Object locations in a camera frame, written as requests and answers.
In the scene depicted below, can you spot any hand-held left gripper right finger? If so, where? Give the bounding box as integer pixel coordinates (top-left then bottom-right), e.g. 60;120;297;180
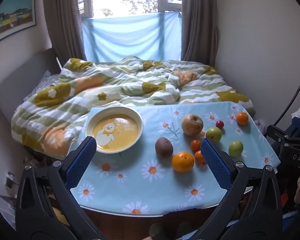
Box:
190;138;283;240

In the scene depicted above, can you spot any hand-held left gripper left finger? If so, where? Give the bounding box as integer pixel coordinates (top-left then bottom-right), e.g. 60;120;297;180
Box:
15;136;108;240

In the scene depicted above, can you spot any small tangerine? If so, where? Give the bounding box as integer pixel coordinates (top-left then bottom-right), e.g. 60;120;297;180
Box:
190;139;202;152
194;150;207;165

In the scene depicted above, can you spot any green apple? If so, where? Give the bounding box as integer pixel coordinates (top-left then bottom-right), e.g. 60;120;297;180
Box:
205;127;222;142

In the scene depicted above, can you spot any large orange with stem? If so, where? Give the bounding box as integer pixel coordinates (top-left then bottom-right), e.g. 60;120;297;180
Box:
172;151;195;173

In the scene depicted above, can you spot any medium orange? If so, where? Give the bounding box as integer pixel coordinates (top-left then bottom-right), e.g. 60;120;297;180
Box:
236;112;249;126

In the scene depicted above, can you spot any cream bowl with duck print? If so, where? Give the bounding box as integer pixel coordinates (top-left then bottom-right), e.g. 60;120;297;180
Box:
85;106;143;154

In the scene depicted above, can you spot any wrinkled yellow apple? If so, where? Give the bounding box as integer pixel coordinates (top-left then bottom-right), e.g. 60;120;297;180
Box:
181;114;204;137

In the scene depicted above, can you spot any green jujube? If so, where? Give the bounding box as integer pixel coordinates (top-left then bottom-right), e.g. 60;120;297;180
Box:
228;140;244;157

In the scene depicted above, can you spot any brown kiwi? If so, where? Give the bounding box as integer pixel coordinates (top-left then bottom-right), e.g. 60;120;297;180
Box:
155;137;174;158

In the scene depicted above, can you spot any white fuzzy cloth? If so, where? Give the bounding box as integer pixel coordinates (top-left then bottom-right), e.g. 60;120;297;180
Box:
281;210;300;221

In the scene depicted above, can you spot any blue daisy print tablecloth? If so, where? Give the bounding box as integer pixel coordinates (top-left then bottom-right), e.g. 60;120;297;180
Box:
70;101;280;215

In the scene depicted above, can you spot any round wooden table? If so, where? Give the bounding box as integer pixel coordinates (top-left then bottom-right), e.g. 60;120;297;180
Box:
80;187;253;240

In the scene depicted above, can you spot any stack of papers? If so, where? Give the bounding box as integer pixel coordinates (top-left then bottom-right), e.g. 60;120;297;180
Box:
0;171;18;230

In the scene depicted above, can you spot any grey floral bedsheet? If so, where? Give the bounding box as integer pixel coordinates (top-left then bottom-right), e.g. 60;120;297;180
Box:
36;70;61;90

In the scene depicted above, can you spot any green striped flower quilt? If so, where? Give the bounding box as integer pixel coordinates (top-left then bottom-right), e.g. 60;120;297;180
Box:
11;56;257;159

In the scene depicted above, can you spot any grey headboard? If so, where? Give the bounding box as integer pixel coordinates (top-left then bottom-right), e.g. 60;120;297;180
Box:
0;48;60;120

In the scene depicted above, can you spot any light blue window cloth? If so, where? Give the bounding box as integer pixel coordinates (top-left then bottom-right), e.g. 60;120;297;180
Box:
81;11;183;62

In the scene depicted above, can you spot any brown curtain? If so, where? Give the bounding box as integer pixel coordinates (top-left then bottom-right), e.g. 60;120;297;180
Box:
180;0;219;68
42;0;87;68

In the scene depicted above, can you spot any framed houses picture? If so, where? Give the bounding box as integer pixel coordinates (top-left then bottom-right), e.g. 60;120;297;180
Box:
0;0;36;46

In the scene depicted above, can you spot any black cable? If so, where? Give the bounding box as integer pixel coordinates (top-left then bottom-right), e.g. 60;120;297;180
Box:
275;77;300;126

